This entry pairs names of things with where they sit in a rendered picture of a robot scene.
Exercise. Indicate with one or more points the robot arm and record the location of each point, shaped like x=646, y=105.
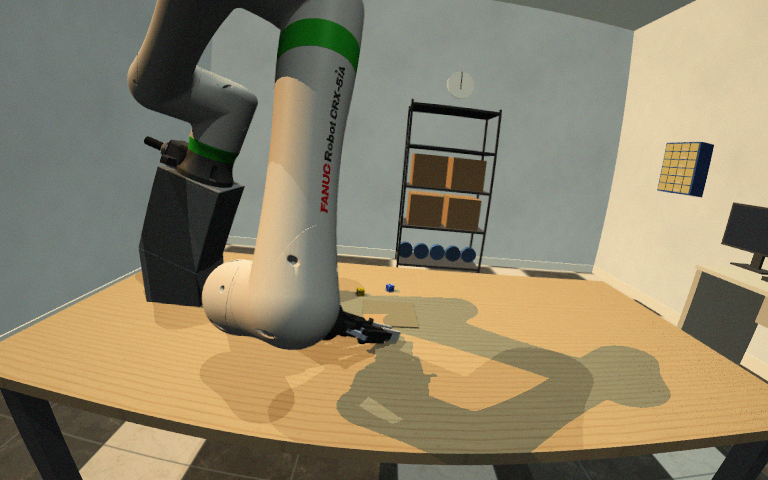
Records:
x=288, y=296

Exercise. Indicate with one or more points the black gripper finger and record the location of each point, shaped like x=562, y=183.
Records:
x=370, y=335
x=370, y=321

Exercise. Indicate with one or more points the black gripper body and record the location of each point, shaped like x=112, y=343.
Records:
x=341, y=326

